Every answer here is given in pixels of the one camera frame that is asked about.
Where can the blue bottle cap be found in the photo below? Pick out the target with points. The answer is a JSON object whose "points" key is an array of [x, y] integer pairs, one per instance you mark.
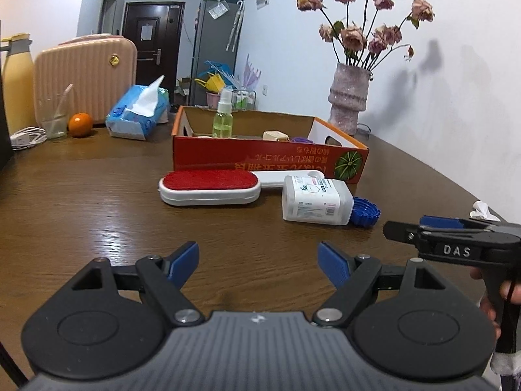
{"points": [[366, 211]]}

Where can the pink ceramic vase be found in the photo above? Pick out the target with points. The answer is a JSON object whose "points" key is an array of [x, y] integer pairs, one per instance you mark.
{"points": [[349, 97]]}

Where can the large white plastic bottle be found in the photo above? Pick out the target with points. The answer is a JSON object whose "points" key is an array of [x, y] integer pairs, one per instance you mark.
{"points": [[315, 199]]}

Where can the yellow watering can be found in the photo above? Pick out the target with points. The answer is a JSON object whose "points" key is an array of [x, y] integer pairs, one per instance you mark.
{"points": [[215, 82]]}

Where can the small rack with bottles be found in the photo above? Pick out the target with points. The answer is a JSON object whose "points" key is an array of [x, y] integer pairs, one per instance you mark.
{"points": [[244, 99]]}

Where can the cardboard box on floor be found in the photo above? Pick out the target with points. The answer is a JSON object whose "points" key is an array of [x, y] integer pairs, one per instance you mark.
{"points": [[183, 89]]}

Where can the person's right hand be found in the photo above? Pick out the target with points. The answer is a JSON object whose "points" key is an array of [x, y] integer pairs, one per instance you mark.
{"points": [[490, 313]]}

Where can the pink flower pot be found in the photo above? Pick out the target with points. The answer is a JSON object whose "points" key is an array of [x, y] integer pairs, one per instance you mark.
{"points": [[213, 99]]}

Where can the blue tissue pack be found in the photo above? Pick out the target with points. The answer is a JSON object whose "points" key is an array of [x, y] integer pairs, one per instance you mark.
{"points": [[136, 118]]}

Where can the black eyeglasses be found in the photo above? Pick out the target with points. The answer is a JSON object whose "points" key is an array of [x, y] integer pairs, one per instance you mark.
{"points": [[364, 129]]}

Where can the green clear spray bottle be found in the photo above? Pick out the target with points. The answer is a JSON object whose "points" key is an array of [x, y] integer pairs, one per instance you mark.
{"points": [[222, 122]]}

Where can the yellow thermos bottle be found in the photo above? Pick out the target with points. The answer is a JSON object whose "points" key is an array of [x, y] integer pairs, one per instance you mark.
{"points": [[18, 85]]}

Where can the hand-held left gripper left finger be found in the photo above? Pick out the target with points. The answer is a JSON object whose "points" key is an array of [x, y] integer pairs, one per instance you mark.
{"points": [[185, 262]]}

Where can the clear glass cup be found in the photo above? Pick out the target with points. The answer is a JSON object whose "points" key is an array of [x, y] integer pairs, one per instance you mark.
{"points": [[55, 124]]}

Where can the pink ribbed suitcase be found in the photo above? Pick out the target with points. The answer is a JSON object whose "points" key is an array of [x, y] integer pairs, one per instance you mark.
{"points": [[89, 73]]}

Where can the grey refrigerator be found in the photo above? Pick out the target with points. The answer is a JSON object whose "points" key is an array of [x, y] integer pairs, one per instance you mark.
{"points": [[211, 49]]}

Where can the white folded umbrella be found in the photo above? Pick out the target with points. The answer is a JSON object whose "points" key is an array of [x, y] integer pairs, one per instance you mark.
{"points": [[235, 26]]}

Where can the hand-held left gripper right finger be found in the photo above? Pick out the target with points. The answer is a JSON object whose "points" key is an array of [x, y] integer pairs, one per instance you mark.
{"points": [[331, 262]]}

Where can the grey side door frame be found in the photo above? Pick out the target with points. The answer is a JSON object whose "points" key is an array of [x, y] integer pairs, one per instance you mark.
{"points": [[108, 10]]}

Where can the red and white lint brush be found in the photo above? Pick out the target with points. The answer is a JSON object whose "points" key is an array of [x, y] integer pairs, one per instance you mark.
{"points": [[209, 187]]}

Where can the orange fruit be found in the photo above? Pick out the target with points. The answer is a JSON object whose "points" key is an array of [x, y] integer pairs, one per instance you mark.
{"points": [[80, 125]]}

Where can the crumpled white tissue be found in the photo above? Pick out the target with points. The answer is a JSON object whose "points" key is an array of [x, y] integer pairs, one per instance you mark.
{"points": [[482, 211]]}

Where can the dried pink roses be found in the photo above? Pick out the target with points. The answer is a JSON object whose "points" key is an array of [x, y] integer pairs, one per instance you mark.
{"points": [[358, 32]]}

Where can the red cardboard box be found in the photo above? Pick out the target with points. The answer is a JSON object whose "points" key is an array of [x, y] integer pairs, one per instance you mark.
{"points": [[252, 159]]}

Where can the dark entrance door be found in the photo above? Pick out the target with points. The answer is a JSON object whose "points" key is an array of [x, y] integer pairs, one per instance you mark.
{"points": [[152, 49]]}

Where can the small beige toy box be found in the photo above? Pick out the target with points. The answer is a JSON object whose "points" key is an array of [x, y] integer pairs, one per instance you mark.
{"points": [[274, 135]]}

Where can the paper note on refrigerator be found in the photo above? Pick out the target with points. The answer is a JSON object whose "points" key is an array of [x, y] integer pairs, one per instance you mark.
{"points": [[218, 10]]}

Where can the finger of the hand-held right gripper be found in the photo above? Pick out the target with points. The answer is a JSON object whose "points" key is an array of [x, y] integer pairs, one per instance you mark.
{"points": [[401, 231], [441, 222]]}

